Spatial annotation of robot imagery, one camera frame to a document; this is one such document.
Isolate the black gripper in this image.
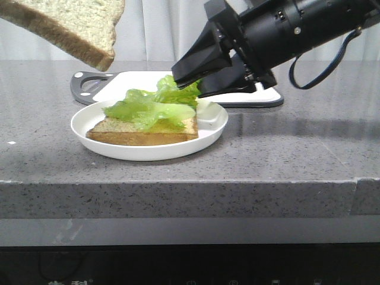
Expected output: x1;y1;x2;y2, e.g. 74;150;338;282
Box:
172;1;277;98

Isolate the green lettuce leaf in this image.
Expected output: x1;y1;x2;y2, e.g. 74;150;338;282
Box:
103;75;201;132

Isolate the toasted bread slice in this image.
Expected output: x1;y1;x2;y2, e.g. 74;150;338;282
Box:
1;1;125;71
86;117;198;146

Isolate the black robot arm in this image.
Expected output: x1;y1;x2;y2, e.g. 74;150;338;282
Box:
172;1;379;97

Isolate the white round plate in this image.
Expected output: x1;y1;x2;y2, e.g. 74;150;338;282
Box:
71;99;229;162

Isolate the white curtain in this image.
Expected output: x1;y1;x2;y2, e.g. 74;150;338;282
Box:
1;1;379;61

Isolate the white cutting board grey rim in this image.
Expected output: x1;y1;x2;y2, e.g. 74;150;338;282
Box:
70;71;284;108

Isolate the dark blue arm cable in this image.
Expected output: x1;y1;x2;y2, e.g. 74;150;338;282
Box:
289;27;363;90

